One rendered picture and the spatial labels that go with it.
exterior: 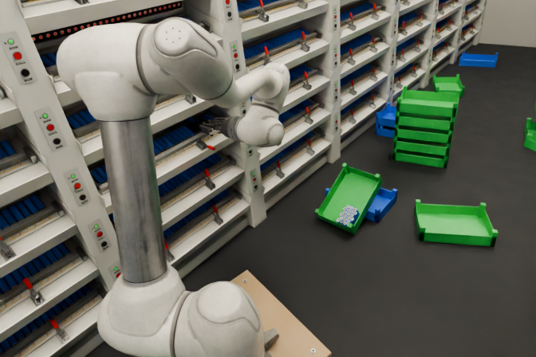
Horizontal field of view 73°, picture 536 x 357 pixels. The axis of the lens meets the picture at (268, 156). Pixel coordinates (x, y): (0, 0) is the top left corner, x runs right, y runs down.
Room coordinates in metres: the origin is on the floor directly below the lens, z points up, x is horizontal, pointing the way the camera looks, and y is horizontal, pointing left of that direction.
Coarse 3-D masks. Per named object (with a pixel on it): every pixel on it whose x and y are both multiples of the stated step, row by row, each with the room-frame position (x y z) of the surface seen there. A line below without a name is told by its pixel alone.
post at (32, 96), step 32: (0, 0) 0.93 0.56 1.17; (0, 32) 0.91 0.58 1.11; (0, 64) 0.89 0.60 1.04; (32, 64) 0.94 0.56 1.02; (32, 96) 0.92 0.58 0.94; (32, 128) 0.89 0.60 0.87; (64, 128) 0.94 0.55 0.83; (64, 160) 0.92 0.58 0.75; (64, 192) 0.90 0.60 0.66; (96, 192) 0.95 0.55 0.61; (96, 256) 0.90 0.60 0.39
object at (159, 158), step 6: (192, 138) 1.28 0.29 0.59; (198, 138) 1.29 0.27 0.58; (180, 144) 1.24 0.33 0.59; (186, 144) 1.25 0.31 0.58; (168, 150) 1.21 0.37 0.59; (174, 150) 1.21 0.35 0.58; (180, 150) 1.24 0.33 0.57; (156, 156) 1.17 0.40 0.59; (162, 156) 1.17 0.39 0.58; (168, 156) 1.20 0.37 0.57; (156, 162) 1.16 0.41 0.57; (102, 186) 1.01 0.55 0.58
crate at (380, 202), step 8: (328, 192) 1.50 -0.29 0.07; (384, 192) 1.49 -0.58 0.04; (392, 192) 1.44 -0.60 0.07; (376, 200) 1.47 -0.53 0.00; (384, 200) 1.46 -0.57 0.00; (392, 200) 1.41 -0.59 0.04; (376, 208) 1.32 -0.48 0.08; (384, 208) 1.35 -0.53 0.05; (368, 216) 1.34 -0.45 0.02; (376, 216) 1.31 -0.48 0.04
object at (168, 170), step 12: (216, 108) 1.46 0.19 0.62; (168, 132) 1.33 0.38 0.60; (216, 144) 1.29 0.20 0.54; (228, 144) 1.36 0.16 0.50; (180, 156) 1.21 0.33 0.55; (192, 156) 1.22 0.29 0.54; (204, 156) 1.26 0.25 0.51; (96, 168) 1.11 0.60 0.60; (156, 168) 1.14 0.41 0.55; (168, 168) 1.15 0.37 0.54; (180, 168) 1.17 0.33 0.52; (108, 192) 1.02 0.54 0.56; (108, 204) 0.97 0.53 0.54
